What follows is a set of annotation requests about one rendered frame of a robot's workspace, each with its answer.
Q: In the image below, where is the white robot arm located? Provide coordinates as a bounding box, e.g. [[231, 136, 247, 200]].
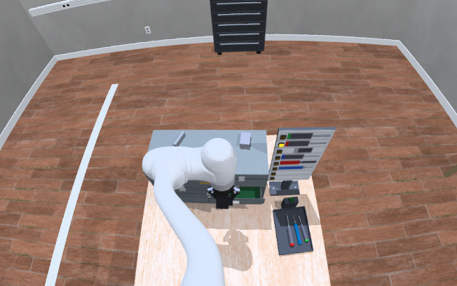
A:
[[142, 138, 237, 286]]

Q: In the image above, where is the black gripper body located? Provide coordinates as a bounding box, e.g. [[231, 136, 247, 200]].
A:
[[212, 185, 235, 195]]

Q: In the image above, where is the grey screwdriver with green band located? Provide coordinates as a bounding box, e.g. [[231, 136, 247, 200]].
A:
[[301, 223, 308, 242]]

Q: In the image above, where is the pale blue block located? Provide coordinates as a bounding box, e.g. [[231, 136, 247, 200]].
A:
[[240, 132, 251, 148]]

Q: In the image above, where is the hex screwdriver with red band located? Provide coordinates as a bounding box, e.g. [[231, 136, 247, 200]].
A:
[[287, 217, 294, 246]]

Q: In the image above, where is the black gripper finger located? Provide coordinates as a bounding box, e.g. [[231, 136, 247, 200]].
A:
[[207, 186, 219, 199], [227, 187, 240, 200]]

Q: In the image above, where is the grey tool chest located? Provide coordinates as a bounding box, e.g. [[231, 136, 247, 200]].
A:
[[148, 130, 269, 205]]

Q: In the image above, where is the grey rectangular bar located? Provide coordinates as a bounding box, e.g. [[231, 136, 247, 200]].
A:
[[174, 131, 185, 147]]

